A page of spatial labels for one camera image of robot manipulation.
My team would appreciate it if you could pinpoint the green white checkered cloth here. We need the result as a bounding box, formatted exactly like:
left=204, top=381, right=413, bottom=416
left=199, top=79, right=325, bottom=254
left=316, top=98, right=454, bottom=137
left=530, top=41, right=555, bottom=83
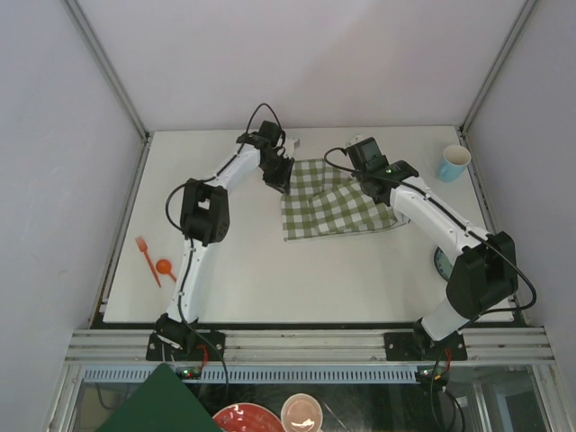
left=281, top=159, right=406, bottom=242

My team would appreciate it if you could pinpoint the orange plastic spoon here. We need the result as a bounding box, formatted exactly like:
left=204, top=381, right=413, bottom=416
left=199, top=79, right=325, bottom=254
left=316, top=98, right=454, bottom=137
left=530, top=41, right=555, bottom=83
left=156, top=258, right=177, bottom=282

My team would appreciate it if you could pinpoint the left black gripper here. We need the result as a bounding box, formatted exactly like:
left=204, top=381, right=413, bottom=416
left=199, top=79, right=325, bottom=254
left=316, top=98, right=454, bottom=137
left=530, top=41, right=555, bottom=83
left=260, top=154, right=295, bottom=196

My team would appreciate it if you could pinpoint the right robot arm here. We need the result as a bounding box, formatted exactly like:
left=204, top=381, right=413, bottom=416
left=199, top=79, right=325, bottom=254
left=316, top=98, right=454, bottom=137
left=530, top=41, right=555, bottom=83
left=345, top=138, right=518, bottom=359

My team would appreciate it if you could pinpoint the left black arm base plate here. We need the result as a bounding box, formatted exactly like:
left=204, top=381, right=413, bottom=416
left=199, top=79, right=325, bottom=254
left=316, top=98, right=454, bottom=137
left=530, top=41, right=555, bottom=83
left=146, top=332, right=226, bottom=362

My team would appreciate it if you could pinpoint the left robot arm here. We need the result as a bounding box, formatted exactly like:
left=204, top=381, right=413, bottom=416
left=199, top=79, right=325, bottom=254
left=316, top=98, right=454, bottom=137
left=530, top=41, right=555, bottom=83
left=155, top=121, right=294, bottom=360

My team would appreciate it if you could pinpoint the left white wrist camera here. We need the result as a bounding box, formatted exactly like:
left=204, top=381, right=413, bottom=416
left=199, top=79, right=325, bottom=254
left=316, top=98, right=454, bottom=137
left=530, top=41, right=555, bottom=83
left=284, top=138, right=301, bottom=152

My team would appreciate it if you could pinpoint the blue patterned plate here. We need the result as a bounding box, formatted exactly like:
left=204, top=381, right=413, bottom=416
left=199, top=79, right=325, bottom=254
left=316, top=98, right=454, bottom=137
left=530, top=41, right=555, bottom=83
left=433, top=247, right=453, bottom=282

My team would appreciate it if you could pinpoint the light blue mug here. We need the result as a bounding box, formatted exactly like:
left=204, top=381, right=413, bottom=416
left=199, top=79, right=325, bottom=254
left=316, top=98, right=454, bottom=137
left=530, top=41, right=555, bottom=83
left=436, top=145, right=472, bottom=183

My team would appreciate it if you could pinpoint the red plate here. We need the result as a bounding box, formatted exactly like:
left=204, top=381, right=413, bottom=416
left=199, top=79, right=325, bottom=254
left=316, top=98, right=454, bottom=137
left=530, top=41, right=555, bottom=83
left=212, top=402, right=284, bottom=432

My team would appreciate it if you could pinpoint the perforated grey cable tray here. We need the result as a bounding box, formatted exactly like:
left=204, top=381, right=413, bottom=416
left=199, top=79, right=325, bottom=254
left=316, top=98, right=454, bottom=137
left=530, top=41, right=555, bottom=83
left=83, top=364, right=419, bottom=384

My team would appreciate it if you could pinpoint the aluminium frame rail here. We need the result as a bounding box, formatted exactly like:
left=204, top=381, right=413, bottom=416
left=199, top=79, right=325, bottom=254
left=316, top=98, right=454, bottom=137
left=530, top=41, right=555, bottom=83
left=65, top=328, right=554, bottom=365

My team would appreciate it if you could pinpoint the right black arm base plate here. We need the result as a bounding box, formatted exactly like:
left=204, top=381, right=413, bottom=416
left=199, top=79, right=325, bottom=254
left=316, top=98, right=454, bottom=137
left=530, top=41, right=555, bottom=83
left=383, top=332, right=468, bottom=362

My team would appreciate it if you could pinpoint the orange plastic fork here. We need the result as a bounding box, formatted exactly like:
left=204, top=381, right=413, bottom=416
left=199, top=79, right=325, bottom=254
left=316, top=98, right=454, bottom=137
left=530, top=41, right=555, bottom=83
left=135, top=236, right=162, bottom=288

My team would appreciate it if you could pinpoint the pink bowl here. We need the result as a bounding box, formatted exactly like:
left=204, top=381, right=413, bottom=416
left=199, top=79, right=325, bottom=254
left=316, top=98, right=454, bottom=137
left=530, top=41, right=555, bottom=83
left=280, top=393, right=324, bottom=432

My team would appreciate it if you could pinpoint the green board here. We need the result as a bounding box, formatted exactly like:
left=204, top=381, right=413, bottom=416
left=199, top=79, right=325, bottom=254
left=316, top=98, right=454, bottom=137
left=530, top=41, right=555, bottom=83
left=97, top=364, right=221, bottom=432

